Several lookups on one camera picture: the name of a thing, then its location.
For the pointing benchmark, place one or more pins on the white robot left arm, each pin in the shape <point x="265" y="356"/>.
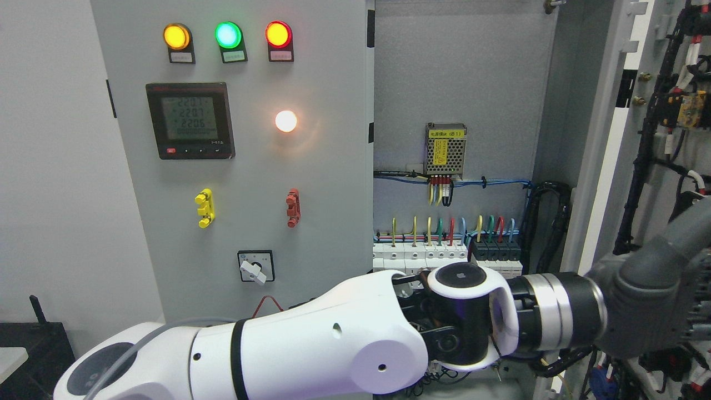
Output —
<point x="374" y="333"/>

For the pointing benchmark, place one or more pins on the green indicator light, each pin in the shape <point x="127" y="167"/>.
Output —
<point x="230" y="40"/>

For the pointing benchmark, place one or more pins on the red terminal connector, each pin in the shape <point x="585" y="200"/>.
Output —
<point x="293" y="211"/>

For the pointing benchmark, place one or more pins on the yellow terminal connector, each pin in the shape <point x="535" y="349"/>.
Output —
<point x="205" y="207"/>

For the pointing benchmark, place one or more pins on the grey cabinet door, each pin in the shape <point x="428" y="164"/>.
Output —
<point x="633" y="40"/>
<point x="328" y="157"/>

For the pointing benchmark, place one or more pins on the dark grey robot right hand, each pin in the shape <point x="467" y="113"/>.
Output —
<point x="649" y="293"/>

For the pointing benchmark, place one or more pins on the black surge protector block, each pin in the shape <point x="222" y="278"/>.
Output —
<point x="501" y="257"/>

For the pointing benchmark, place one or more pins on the black digital power meter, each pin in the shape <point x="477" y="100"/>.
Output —
<point x="191" y="120"/>

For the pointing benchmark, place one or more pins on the black box with antenna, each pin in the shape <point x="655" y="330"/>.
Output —
<point x="49" y="356"/>

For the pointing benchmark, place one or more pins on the red electric hazard warning sticker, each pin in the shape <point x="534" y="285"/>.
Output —
<point x="266" y="306"/>

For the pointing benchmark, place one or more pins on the white rotary selector switch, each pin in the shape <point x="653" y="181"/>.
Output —
<point x="256" y="266"/>

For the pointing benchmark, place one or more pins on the white breaker and socket row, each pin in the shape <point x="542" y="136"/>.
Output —
<point x="412" y="257"/>

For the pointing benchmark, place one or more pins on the white glowing indicator lamp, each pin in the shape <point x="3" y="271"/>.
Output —
<point x="286" y="121"/>

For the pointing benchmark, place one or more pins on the yellow indicator light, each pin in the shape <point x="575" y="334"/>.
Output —
<point x="179" y="41"/>

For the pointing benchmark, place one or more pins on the metal mesh power supply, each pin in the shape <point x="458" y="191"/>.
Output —
<point x="445" y="149"/>

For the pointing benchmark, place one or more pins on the red indicator light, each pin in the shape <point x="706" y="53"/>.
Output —
<point x="280" y="42"/>

